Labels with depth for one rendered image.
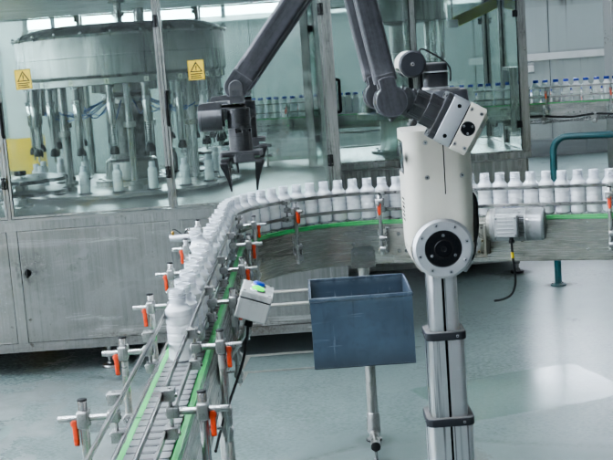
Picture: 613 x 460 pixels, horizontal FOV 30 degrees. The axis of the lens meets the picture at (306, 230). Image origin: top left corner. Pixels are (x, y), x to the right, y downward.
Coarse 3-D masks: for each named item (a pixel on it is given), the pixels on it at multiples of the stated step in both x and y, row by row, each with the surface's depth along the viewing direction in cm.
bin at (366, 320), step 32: (320, 288) 374; (352, 288) 374; (384, 288) 374; (320, 320) 344; (352, 320) 344; (384, 320) 344; (288, 352) 371; (320, 352) 345; (352, 352) 345; (384, 352) 346
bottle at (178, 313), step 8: (176, 288) 261; (176, 296) 258; (184, 296) 260; (176, 304) 258; (184, 304) 259; (168, 312) 258; (176, 312) 257; (184, 312) 258; (168, 320) 259; (176, 320) 258; (184, 320) 258; (168, 328) 259; (176, 328) 258; (184, 328) 258; (168, 336) 260; (176, 336) 258; (168, 344) 261; (176, 344) 258; (176, 352) 259; (184, 352) 259; (184, 360) 259
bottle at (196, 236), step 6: (198, 228) 328; (192, 234) 328; (198, 234) 328; (192, 240) 328; (198, 240) 328; (204, 240) 329; (192, 246) 328; (210, 246) 330; (192, 252) 328; (210, 252) 329; (216, 270) 329; (216, 276) 329
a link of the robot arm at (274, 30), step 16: (288, 0) 274; (304, 0) 274; (272, 16) 274; (288, 16) 274; (272, 32) 275; (256, 48) 275; (272, 48) 275; (240, 64) 275; (256, 64) 275; (240, 80) 275
